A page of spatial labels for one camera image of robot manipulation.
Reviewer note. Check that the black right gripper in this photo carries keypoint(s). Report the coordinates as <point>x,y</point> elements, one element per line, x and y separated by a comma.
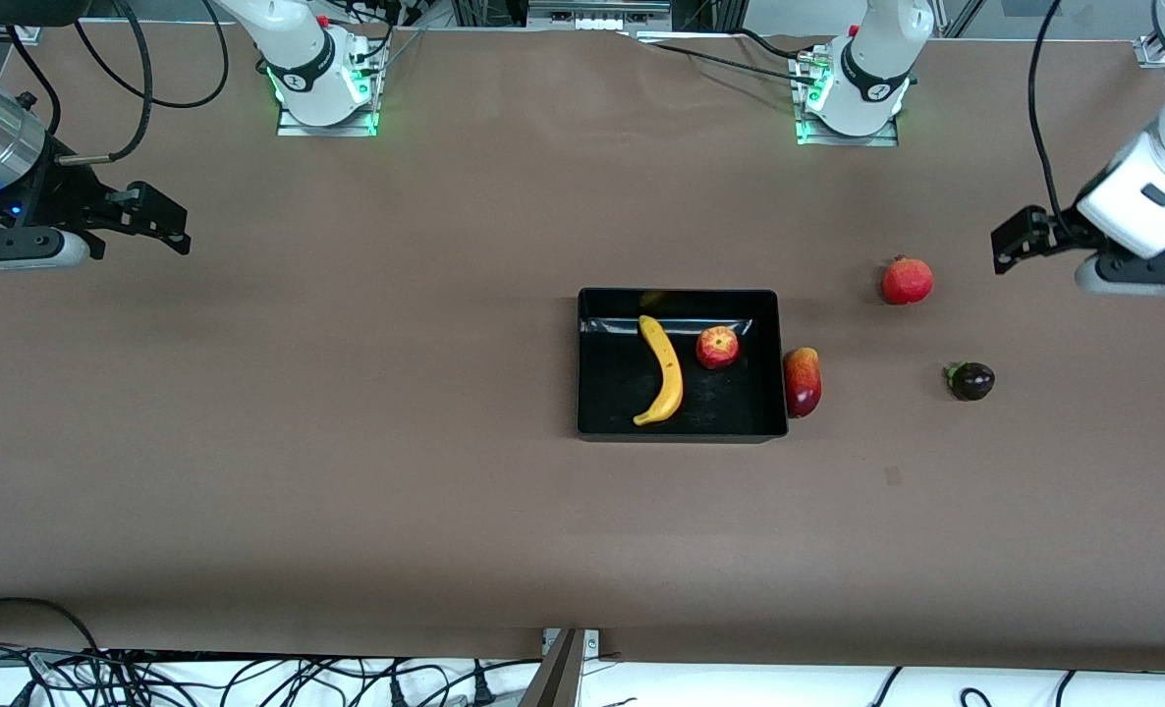
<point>64,196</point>

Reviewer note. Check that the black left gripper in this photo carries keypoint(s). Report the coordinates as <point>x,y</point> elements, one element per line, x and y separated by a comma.
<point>1052,236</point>

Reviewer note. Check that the red apple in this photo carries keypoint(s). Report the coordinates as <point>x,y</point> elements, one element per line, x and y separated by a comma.
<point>718,348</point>

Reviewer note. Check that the black plastic box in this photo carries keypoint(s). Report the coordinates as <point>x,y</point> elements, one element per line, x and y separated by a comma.
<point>720,403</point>

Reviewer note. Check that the yellow banana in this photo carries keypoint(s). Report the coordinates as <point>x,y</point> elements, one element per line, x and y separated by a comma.
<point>668,373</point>

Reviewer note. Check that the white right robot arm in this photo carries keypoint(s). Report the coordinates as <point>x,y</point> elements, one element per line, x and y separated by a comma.
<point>298,39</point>

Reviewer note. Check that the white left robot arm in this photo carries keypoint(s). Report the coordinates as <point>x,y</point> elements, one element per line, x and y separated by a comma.
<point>877,49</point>

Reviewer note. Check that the red pomegranate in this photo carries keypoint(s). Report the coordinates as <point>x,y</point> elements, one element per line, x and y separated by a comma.
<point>908,282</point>

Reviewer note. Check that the dark purple eggplant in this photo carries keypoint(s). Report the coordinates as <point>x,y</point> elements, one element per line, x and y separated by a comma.
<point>972,381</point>

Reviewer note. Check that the red yellow mango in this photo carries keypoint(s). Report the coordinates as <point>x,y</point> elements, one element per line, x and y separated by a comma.
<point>804,383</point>

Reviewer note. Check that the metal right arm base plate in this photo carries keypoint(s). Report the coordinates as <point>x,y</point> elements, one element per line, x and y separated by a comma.
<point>327,129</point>

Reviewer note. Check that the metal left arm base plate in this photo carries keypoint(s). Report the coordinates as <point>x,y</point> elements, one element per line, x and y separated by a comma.
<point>843,139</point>

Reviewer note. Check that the silver table corner bracket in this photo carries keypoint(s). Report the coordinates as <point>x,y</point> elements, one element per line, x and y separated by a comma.
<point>1149,51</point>

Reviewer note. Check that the aluminium frame rail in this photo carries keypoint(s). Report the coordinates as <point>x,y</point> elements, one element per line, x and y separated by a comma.
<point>597,14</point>

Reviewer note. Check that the silver table edge bracket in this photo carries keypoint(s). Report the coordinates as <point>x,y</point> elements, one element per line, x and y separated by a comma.
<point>592,642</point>

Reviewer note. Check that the dark grey camera post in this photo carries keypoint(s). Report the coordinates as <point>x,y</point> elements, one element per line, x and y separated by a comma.
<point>555,682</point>

